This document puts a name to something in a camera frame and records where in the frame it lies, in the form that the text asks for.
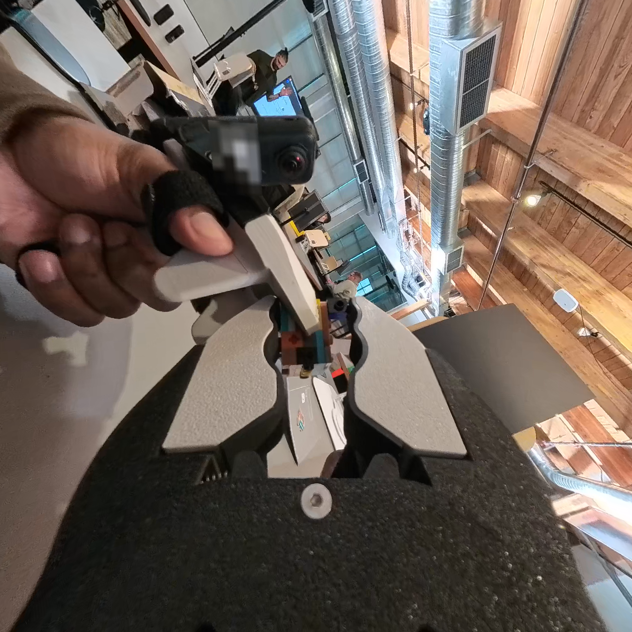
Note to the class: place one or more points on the wall display screen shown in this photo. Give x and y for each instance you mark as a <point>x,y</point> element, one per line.
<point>281,101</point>

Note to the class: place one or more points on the person's left hand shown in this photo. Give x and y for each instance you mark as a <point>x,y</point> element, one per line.
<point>74,173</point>

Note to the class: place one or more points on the large duct vent grille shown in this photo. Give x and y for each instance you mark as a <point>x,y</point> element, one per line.
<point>478,79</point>

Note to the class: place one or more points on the beige backed monitor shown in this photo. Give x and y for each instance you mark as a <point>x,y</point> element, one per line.
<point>316,239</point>

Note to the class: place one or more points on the white ceiling access point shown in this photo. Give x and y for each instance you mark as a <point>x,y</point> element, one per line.
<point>566,300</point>

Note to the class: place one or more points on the person's left forearm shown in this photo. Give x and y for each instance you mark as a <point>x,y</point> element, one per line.
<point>24,98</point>

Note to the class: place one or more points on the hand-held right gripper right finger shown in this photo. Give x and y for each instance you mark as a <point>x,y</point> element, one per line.
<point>405,390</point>

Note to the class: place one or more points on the open instruction booklet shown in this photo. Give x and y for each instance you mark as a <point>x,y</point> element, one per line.
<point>301,410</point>

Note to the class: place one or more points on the colourful toy brick model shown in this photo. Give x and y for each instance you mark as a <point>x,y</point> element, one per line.
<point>294,343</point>

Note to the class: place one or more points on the grey desk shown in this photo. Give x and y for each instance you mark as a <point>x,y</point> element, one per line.
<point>74,444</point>

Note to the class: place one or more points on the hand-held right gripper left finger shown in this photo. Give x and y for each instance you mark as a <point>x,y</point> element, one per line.
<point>222,390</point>

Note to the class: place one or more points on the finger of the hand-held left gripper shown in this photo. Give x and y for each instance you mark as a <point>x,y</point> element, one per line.
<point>281,266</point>

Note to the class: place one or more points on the silver ventilation duct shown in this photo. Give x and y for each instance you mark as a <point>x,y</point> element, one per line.
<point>444,148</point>
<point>365,74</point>

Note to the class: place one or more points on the grey monitor on stand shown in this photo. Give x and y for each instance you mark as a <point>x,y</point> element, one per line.
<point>308,205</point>

